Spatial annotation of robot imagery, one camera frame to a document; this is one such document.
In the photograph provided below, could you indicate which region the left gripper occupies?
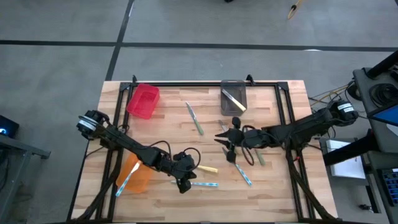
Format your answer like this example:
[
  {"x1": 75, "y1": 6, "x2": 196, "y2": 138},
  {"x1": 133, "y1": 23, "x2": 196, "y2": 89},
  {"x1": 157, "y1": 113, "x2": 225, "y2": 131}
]
[{"x1": 164, "y1": 152, "x2": 199, "y2": 194}]

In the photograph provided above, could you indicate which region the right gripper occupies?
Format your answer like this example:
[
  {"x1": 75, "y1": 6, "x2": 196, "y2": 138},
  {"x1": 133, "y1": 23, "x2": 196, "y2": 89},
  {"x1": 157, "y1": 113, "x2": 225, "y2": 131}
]
[{"x1": 214, "y1": 116, "x2": 268, "y2": 164}]

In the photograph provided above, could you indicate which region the cream handled knife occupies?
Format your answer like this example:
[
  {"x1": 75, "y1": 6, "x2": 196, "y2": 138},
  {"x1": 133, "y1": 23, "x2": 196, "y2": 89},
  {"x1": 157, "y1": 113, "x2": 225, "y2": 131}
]
[
  {"x1": 197, "y1": 165, "x2": 219, "y2": 174},
  {"x1": 221, "y1": 88, "x2": 248, "y2": 112}
]

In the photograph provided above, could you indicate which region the blue white patterned knife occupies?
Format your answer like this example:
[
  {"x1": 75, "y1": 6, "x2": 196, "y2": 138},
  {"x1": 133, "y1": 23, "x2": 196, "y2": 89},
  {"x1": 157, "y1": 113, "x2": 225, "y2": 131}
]
[
  {"x1": 221, "y1": 147, "x2": 253, "y2": 187},
  {"x1": 115, "y1": 160, "x2": 143, "y2": 198}
]

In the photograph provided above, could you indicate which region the blue white patterned fork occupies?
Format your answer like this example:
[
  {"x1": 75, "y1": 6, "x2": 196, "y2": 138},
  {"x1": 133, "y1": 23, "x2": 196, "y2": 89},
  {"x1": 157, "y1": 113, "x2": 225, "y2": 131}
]
[{"x1": 170, "y1": 179, "x2": 220, "y2": 188}]

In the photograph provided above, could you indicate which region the grey translucent plastic bin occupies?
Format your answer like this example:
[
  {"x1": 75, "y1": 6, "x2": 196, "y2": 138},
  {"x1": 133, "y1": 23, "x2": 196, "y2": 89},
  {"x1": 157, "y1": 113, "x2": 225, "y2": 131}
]
[{"x1": 220, "y1": 80, "x2": 248, "y2": 117}]

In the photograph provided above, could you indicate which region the orange plastic bin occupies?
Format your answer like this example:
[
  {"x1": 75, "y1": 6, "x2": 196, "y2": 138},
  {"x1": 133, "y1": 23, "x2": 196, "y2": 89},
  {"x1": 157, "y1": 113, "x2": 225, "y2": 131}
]
[{"x1": 115, "y1": 152, "x2": 154, "y2": 194}]

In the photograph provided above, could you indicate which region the pink-red plastic bin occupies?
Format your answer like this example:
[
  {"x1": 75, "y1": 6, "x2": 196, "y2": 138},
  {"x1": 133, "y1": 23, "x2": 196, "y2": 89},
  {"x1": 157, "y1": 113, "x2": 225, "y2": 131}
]
[{"x1": 126, "y1": 83, "x2": 161, "y2": 121}]

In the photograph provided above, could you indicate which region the black slanted beam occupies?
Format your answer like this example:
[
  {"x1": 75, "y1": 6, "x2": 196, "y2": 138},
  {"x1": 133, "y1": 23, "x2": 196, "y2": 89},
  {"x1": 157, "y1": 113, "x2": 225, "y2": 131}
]
[
  {"x1": 322, "y1": 129, "x2": 376, "y2": 167},
  {"x1": 366, "y1": 51, "x2": 398, "y2": 79}
]

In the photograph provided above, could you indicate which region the white box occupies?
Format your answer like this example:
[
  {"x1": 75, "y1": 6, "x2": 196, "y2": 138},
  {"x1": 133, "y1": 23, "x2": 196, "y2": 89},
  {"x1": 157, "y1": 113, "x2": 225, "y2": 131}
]
[{"x1": 325, "y1": 139, "x2": 367, "y2": 180}]

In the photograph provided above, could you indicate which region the grey desk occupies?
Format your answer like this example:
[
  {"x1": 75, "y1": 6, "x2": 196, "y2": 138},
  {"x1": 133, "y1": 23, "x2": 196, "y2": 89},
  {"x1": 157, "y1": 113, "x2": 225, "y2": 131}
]
[{"x1": 353, "y1": 67, "x2": 398, "y2": 153}]

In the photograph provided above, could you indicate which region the blue panel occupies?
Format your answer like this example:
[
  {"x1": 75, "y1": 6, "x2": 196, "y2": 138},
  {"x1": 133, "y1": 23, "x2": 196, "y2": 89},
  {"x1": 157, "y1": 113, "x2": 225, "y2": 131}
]
[{"x1": 372, "y1": 105, "x2": 398, "y2": 128}]

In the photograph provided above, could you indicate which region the grey metal cart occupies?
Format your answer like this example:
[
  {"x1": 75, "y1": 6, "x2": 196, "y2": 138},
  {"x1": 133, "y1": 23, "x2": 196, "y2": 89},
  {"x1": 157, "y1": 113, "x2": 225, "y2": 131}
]
[{"x1": 0, "y1": 133, "x2": 51, "y2": 223}]

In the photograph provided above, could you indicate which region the blue keyed device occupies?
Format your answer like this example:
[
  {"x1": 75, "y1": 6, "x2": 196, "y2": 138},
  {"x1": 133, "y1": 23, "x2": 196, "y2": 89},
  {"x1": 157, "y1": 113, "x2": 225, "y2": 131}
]
[{"x1": 379, "y1": 167, "x2": 398, "y2": 207}]

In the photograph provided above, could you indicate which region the black device with blue light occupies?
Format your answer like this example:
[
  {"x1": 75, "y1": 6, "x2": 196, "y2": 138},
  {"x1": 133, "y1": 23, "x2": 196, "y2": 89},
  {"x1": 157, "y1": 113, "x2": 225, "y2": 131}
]
[{"x1": 0, "y1": 114, "x2": 20, "y2": 139}]

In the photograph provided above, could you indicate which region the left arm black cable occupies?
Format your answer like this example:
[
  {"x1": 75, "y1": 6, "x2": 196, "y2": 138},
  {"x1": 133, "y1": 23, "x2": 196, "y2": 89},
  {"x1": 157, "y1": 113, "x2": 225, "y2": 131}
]
[{"x1": 148, "y1": 140, "x2": 202, "y2": 172}]

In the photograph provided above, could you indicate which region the black aluminium table frame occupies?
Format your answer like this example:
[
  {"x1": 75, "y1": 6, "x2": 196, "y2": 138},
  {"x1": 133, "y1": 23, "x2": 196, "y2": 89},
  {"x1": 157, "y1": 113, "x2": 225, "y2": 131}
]
[{"x1": 67, "y1": 81, "x2": 340, "y2": 223}]

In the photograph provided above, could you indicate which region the yellow cable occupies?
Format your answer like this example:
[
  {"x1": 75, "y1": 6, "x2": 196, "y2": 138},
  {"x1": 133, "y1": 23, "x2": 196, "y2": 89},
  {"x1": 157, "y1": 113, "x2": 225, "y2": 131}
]
[{"x1": 309, "y1": 83, "x2": 354, "y2": 108}]

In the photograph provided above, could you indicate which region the black cable coil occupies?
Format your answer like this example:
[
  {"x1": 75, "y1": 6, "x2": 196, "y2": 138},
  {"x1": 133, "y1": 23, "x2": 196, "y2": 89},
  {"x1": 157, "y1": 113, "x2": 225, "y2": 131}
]
[{"x1": 369, "y1": 83, "x2": 398, "y2": 108}]

